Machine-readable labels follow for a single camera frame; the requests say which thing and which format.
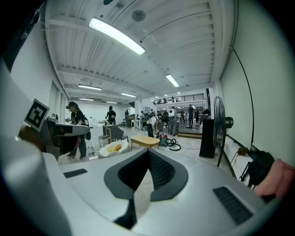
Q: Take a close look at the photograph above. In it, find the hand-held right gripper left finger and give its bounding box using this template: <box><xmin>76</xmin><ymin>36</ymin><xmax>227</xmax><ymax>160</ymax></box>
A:
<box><xmin>57</xmin><ymin>148</ymin><xmax>150</xmax><ymax>236</ymax></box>

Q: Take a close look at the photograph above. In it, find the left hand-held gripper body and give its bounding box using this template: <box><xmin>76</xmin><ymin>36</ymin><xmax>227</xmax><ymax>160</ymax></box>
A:
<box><xmin>23</xmin><ymin>98</ymin><xmax>61</xmax><ymax>162</ymax></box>

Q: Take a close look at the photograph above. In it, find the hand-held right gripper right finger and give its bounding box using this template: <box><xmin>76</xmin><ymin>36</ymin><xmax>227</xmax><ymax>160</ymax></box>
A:
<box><xmin>133</xmin><ymin>148</ymin><xmax>276</xmax><ymax>236</ymax></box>

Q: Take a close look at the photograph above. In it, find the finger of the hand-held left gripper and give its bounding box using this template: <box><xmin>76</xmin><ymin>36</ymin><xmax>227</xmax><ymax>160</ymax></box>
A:
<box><xmin>53</xmin><ymin>122</ymin><xmax>90</xmax><ymax>140</ymax></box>

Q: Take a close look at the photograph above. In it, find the person's left forearm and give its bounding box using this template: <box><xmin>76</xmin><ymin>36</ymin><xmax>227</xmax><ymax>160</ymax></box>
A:
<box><xmin>18</xmin><ymin>125</ymin><xmax>44</xmax><ymax>152</ymax></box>

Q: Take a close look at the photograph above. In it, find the grey armchair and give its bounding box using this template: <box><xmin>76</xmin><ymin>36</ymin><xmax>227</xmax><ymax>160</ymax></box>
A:
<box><xmin>102</xmin><ymin>125</ymin><xmax>129</xmax><ymax>142</ymax></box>

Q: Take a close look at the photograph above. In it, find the egg-shaped floor cushion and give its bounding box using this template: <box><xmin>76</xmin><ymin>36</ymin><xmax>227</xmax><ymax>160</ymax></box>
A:
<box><xmin>98</xmin><ymin>140</ymin><xmax>130</xmax><ymax>159</ymax></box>

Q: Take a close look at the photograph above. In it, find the black cabinet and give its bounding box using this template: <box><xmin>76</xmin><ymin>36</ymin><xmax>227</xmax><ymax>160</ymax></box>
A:
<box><xmin>199</xmin><ymin>118</ymin><xmax>216</xmax><ymax>159</ymax></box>

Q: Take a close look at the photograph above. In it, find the wooden platform step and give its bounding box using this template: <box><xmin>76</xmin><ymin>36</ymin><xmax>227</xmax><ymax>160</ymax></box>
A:
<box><xmin>177</xmin><ymin>130</ymin><xmax>203</xmax><ymax>139</ymax></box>

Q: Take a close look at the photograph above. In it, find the oval wooden table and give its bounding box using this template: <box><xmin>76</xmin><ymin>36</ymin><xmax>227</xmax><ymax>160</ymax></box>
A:
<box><xmin>130</xmin><ymin>135</ymin><xmax>160</xmax><ymax>152</ymax></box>

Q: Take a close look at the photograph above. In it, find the red green vacuum cleaner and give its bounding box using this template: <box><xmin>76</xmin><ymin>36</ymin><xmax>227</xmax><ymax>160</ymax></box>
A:
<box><xmin>159</xmin><ymin>133</ymin><xmax>170</xmax><ymax>148</ymax></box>

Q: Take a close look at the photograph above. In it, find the black standing fan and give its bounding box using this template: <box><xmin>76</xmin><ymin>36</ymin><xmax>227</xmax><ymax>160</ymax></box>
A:
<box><xmin>212</xmin><ymin>95</ymin><xmax>235</xmax><ymax>168</ymax></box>

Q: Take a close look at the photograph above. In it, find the pink cloth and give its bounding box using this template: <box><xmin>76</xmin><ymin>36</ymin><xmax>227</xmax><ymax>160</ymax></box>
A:
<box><xmin>254</xmin><ymin>158</ymin><xmax>295</xmax><ymax>199</ymax></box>

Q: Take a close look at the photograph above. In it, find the person's black shirt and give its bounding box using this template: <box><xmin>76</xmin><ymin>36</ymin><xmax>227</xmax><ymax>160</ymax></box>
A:
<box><xmin>0</xmin><ymin>0</ymin><xmax>48</xmax><ymax>72</ymax></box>

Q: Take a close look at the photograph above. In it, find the black mezzanine railing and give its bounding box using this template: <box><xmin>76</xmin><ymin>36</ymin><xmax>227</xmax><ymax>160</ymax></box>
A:
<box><xmin>149</xmin><ymin>93</ymin><xmax>205</xmax><ymax>105</ymax></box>

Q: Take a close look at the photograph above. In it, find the wooden frame chair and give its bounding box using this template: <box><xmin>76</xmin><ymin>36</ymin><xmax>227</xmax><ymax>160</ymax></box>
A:
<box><xmin>98</xmin><ymin>128</ymin><xmax>112</xmax><ymax>148</ymax></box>

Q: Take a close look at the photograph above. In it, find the black vacuum hose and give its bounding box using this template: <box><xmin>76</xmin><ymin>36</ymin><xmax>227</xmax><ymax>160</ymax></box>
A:
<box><xmin>166</xmin><ymin>137</ymin><xmax>183</xmax><ymax>152</ymax></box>

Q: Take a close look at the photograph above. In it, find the black wall cable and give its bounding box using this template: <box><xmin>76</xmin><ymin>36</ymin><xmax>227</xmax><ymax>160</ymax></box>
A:
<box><xmin>230</xmin><ymin>47</ymin><xmax>255</xmax><ymax>146</ymax></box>

